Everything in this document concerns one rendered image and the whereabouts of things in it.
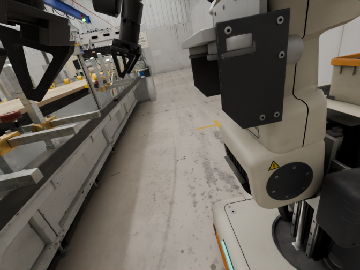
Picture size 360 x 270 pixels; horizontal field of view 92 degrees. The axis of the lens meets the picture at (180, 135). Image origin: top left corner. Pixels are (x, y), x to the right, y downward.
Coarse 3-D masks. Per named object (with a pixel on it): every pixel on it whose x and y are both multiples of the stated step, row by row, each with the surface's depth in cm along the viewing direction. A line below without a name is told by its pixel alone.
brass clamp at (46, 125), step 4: (48, 120) 87; (36, 124) 82; (40, 124) 82; (44, 124) 83; (48, 124) 86; (32, 128) 80; (36, 128) 81; (40, 128) 81; (44, 128) 82; (48, 128) 85; (52, 128) 88
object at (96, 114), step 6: (84, 114) 88; (90, 114) 87; (96, 114) 88; (54, 120) 88; (60, 120) 87; (66, 120) 87; (72, 120) 88; (78, 120) 88; (84, 120) 88; (24, 126) 87; (30, 126) 87; (24, 132) 88
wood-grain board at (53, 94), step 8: (80, 80) 302; (56, 88) 213; (64, 88) 185; (72, 88) 164; (80, 88) 167; (48, 96) 134; (56, 96) 129; (0, 104) 148; (8, 104) 134; (16, 104) 123; (40, 104) 112; (0, 112) 98; (24, 112) 98; (0, 120) 84
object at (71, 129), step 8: (56, 128) 66; (64, 128) 64; (72, 128) 64; (16, 136) 66; (24, 136) 64; (32, 136) 64; (40, 136) 64; (48, 136) 64; (56, 136) 65; (16, 144) 64; (24, 144) 65
